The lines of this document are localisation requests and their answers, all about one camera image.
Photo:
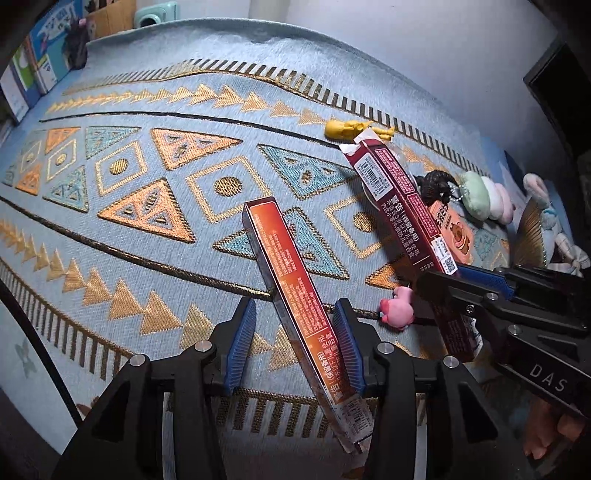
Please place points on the grey cloth bag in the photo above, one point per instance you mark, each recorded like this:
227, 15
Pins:
570, 253

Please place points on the round gold plate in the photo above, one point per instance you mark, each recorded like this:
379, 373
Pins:
531, 230

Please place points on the small dango plush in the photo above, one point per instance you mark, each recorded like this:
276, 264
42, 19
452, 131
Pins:
489, 198

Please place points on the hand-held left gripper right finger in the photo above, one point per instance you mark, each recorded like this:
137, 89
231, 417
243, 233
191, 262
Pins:
348, 346

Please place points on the black pencil pouch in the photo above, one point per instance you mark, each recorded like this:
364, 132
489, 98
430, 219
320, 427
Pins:
76, 44

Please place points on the patterned blue mat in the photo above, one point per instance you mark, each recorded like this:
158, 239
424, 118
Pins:
184, 115

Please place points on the wooden pen holder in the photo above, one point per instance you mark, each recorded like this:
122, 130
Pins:
113, 16

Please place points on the yellow figurine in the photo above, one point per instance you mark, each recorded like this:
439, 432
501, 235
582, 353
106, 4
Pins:
344, 129

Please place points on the green cover workbook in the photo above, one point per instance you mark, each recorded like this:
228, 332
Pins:
18, 81

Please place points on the black monitor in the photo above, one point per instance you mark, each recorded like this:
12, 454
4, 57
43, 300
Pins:
558, 92

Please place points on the blue plush toy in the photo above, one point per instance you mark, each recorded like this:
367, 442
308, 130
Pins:
551, 217

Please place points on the long dark red box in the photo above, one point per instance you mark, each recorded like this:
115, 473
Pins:
406, 207

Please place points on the blue card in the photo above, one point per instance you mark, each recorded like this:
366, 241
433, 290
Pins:
512, 166

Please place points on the dark horned figurine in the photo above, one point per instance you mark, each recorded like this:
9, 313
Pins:
436, 184

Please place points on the person's right hand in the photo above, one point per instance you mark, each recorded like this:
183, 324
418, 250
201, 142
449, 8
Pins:
549, 438

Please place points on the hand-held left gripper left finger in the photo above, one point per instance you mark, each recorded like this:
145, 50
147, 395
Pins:
242, 341

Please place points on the orange card packet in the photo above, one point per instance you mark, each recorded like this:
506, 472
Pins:
450, 228

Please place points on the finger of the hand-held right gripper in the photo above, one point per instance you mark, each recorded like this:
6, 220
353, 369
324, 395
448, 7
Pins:
452, 290
485, 279

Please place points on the long orange red box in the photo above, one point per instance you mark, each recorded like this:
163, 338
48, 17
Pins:
295, 295

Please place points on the small pink figurine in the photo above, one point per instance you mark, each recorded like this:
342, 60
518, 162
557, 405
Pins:
399, 304

